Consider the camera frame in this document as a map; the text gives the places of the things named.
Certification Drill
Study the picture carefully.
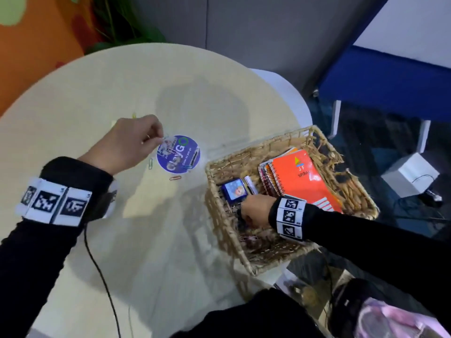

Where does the person's left hand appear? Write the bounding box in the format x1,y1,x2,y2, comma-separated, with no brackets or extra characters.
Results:
78,114,165,176

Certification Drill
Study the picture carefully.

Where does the person's right hand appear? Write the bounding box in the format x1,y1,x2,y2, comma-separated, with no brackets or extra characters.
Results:
241,194,277,229

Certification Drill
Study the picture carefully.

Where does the person's right forearm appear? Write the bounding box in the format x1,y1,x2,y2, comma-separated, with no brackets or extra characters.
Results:
268,197,451,328

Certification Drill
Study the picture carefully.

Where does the person's left forearm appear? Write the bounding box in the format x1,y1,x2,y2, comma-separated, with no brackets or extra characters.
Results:
0,156,117,338

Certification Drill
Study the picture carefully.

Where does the round purple sticker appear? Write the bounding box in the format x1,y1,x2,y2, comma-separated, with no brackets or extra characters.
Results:
156,135,202,174

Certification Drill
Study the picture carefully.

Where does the small blue box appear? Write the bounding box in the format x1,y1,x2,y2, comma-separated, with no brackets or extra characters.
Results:
221,178,249,205

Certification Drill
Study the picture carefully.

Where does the white marker wristband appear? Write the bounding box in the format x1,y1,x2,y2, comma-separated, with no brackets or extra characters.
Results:
276,197,307,242
16,177,93,228

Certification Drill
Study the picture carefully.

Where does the orange spiral notebook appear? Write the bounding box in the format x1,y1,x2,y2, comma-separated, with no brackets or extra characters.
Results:
271,149,343,212

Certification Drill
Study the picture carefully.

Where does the woven wicker basket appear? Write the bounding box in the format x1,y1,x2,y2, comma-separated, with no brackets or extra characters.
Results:
205,125,380,277

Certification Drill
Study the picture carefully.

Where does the person's black clothing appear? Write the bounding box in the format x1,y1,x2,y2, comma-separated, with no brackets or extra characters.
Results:
171,288,325,338

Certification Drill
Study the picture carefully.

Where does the green plant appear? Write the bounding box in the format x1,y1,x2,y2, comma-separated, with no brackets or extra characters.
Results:
84,0,167,55

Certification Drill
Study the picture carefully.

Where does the white chair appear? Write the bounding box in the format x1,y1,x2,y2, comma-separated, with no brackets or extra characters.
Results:
249,68,313,129

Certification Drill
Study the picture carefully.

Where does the black bag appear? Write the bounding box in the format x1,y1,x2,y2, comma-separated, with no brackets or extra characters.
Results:
327,277,392,338

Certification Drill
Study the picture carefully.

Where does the white cardboard box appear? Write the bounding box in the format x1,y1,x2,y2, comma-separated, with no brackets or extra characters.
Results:
381,153,440,198

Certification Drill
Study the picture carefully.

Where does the black power adapter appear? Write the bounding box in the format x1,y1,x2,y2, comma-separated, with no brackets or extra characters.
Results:
419,189,443,209

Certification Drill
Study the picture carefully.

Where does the pink cloth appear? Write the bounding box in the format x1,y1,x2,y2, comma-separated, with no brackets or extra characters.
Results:
354,297,451,338

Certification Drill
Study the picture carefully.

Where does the blue bench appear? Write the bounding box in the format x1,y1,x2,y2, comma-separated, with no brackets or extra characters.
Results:
318,45,451,154

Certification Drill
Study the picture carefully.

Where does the black cable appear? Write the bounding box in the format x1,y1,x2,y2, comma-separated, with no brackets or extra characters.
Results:
83,224,122,338

